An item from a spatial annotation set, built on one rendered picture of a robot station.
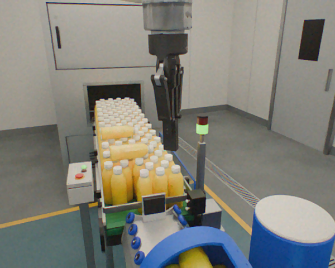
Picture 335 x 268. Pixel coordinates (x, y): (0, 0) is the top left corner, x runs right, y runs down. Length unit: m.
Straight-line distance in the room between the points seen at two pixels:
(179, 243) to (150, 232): 0.51
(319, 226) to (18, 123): 4.83
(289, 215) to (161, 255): 0.62
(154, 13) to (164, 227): 0.90
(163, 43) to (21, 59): 4.67
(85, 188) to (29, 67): 4.03
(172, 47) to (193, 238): 0.43
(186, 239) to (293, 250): 0.50
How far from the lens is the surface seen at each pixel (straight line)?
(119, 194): 1.33
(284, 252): 1.12
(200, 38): 5.83
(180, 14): 0.52
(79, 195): 1.27
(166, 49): 0.52
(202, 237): 0.71
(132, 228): 1.16
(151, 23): 0.52
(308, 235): 1.12
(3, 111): 5.31
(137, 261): 1.05
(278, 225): 1.13
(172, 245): 0.70
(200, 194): 1.29
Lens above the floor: 1.69
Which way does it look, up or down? 20 degrees down
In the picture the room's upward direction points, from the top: straight up
